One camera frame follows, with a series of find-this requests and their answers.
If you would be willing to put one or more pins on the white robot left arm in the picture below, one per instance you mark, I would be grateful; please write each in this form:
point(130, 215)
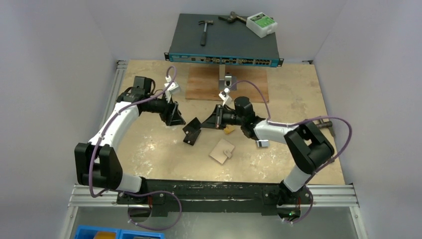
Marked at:
point(97, 163)

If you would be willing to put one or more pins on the dark pliers tool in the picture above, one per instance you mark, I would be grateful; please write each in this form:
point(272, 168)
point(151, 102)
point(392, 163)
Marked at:
point(233, 17)

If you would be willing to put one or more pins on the metal stand base bracket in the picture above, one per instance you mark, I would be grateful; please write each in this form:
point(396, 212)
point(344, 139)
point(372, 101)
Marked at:
point(226, 79)

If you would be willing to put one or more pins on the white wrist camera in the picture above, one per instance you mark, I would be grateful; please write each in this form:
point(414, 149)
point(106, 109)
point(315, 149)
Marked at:
point(225, 97)
point(172, 87)

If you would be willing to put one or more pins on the silver credit card stack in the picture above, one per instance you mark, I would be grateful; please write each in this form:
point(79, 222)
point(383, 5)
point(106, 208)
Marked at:
point(262, 143)

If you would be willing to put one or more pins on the white green box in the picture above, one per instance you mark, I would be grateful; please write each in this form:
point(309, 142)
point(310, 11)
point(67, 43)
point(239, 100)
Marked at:
point(261, 24)

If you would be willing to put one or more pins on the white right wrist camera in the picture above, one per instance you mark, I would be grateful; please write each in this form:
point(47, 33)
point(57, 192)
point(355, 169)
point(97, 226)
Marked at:
point(225, 97)

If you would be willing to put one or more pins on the brown plywood board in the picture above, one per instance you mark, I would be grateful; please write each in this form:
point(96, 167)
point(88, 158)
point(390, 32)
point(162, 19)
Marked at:
point(202, 83)

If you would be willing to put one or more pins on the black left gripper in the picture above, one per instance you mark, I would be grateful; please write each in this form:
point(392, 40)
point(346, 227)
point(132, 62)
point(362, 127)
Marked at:
point(171, 115)

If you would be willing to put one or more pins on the small hammer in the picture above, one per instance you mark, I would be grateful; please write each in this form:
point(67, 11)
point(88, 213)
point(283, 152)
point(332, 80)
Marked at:
point(204, 33)

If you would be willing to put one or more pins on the gold credit card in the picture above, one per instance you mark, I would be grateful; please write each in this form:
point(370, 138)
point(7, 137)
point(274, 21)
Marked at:
point(228, 129)

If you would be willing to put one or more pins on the tan leather card holder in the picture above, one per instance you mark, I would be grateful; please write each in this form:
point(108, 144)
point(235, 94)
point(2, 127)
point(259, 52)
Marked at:
point(222, 151)

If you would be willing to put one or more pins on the metal door handle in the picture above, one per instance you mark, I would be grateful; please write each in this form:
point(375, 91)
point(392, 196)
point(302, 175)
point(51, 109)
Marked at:
point(327, 125)

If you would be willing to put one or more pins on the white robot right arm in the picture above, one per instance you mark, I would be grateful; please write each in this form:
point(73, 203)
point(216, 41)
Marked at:
point(308, 146)

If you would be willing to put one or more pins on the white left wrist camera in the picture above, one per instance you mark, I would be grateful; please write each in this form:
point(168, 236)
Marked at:
point(172, 87)

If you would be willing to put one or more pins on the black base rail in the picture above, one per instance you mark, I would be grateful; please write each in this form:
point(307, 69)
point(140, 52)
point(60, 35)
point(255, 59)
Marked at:
point(268, 199)

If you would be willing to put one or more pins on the blue plastic bin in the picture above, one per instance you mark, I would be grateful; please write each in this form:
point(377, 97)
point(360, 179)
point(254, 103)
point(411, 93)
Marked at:
point(92, 232)

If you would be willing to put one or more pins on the blue network switch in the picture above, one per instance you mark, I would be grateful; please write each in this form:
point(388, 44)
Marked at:
point(228, 44)

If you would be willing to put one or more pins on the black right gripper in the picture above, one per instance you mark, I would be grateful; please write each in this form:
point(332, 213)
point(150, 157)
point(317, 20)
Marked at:
point(219, 117)

